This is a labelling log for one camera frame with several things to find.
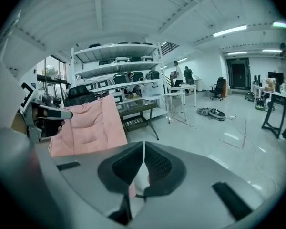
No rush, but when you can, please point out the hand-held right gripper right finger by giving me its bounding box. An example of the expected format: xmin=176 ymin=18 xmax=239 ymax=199
xmin=133 ymin=141 xmax=275 ymax=229

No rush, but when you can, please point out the small clear plastic bin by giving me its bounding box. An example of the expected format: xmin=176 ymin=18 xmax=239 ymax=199
xmin=140 ymin=84 xmax=162 ymax=99

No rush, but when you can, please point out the black computer monitor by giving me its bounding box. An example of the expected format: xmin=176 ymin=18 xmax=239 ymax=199
xmin=268 ymin=72 xmax=284 ymax=86

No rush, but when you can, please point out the white table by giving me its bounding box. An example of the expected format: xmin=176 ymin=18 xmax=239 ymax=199
xmin=163 ymin=84 xmax=197 ymax=124

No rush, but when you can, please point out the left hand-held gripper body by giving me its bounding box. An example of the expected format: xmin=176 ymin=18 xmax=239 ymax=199
xmin=19 ymin=82 xmax=63 ymax=144

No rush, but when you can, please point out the dark double door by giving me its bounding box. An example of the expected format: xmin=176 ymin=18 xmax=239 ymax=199
xmin=226 ymin=57 xmax=250 ymax=90

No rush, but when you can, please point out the row of black equipment cases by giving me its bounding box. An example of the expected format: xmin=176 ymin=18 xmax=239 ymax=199
xmin=82 ymin=42 xmax=161 ymax=104

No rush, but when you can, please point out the low dark metal table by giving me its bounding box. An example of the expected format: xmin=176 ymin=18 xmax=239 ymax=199
xmin=118 ymin=98 xmax=161 ymax=141

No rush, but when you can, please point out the black-legged table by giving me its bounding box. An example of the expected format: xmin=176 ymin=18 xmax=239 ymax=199
xmin=252 ymin=84 xmax=286 ymax=138

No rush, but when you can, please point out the white shelf rack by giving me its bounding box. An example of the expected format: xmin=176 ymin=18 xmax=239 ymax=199
xmin=70 ymin=41 xmax=169 ymax=124

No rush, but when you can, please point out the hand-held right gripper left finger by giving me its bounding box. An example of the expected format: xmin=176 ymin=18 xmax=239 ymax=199
xmin=35 ymin=141 xmax=145 ymax=226

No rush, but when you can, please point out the black mesh office chair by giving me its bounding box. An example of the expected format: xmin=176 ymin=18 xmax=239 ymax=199
xmin=209 ymin=77 xmax=226 ymax=102
xmin=63 ymin=85 xmax=96 ymax=108

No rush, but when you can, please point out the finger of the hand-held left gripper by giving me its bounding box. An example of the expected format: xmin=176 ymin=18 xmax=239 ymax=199
xmin=37 ymin=104 xmax=73 ymax=120

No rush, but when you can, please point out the pink padded lounge chair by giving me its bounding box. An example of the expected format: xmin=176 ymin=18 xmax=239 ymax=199
xmin=49 ymin=94 xmax=137 ymax=199

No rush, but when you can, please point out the person's beige shirt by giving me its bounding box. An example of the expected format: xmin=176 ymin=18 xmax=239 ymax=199
xmin=0 ymin=6 xmax=62 ymax=229

